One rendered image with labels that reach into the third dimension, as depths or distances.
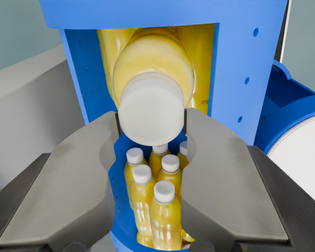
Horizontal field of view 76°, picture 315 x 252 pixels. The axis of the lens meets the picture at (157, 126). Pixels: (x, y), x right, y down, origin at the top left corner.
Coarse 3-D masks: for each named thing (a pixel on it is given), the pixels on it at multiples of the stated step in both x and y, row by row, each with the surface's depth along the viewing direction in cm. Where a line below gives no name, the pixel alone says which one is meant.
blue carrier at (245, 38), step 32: (64, 0) 16; (96, 0) 15; (128, 0) 14; (160, 0) 14; (192, 0) 14; (224, 0) 15; (256, 0) 16; (64, 32) 28; (224, 32) 16; (256, 32) 17; (96, 64) 36; (224, 64) 17; (256, 64) 19; (96, 96) 38; (224, 96) 19; (256, 96) 22; (256, 128) 27; (128, 224) 60
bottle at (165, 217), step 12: (156, 204) 38; (168, 204) 38; (180, 204) 40; (156, 216) 38; (168, 216) 37; (180, 216) 40; (156, 228) 40; (168, 228) 39; (180, 228) 42; (156, 240) 42; (168, 240) 41; (180, 240) 44
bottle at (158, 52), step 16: (144, 32) 18; (160, 32) 17; (128, 48) 15; (144, 48) 14; (160, 48) 14; (176, 48) 14; (128, 64) 13; (144, 64) 13; (160, 64) 13; (176, 64) 13; (112, 80) 15; (128, 80) 13; (176, 80) 13; (192, 80) 15
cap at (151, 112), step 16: (144, 80) 11; (160, 80) 12; (128, 96) 11; (144, 96) 11; (160, 96) 11; (176, 96) 11; (128, 112) 11; (144, 112) 11; (160, 112) 11; (176, 112) 11; (128, 128) 12; (144, 128) 12; (160, 128) 12; (176, 128) 12; (144, 144) 12; (160, 144) 12
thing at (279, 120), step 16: (272, 80) 94; (288, 80) 80; (272, 96) 92; (288, 96) 82; (304, 96) 73; (272, 112) 49; (288, 112) 46; (304, 112) 43; (272, 128) 47; (288, 128) 44; (256, 144) 51; (272, 144) 46
